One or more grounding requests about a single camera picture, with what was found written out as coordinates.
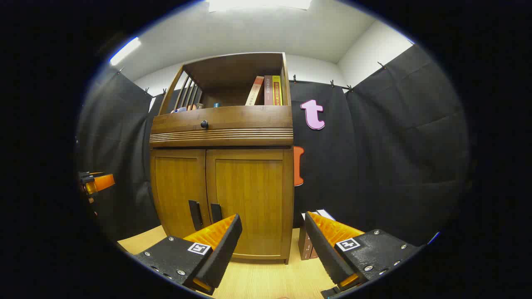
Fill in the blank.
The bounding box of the yellow book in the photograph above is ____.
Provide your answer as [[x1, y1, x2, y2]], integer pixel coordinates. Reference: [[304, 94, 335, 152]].
[[272, 76, 283, 106]]

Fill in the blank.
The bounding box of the wooden double-door shoe cabinet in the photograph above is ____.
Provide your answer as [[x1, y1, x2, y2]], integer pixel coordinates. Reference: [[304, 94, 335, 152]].
[[149, 52, 295, 265]]

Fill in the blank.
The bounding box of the tan leaning book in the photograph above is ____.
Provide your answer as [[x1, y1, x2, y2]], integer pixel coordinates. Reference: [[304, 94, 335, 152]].
[[245, 76, 265, 106]]

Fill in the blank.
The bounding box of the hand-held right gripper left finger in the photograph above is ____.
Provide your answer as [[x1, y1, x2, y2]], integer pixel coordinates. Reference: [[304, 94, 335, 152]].
[[134, 213, 243, 296]]

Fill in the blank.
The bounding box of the ceiling light strip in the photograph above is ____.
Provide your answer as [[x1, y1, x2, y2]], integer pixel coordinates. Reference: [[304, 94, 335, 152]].
[[110, 37, 141, 66]]

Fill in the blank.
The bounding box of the ceiling light panel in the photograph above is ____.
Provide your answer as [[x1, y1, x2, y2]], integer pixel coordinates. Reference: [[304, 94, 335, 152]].
[[207, 0, 312, 12]]

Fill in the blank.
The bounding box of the wooden cabinet door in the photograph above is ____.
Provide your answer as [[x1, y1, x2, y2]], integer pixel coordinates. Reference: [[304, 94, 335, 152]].
[[206, 149, 294, 261], [150, 149, 211, 240]]

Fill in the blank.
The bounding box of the brown and white box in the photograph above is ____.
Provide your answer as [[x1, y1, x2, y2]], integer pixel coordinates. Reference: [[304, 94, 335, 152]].
[[298, 209, 335, 261]]

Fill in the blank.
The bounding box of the wooden cabinet drawer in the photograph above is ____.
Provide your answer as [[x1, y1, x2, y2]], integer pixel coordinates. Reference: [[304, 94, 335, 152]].
[[149, 105, 294, 148]]

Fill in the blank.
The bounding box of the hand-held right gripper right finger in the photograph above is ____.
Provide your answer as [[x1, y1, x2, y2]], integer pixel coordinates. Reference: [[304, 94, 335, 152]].
[[304, 211, 425, 291]]

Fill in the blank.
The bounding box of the black backdrop cloth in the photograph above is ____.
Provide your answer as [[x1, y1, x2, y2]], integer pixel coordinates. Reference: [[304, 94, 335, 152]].
[[77, 44, 470, 246]]

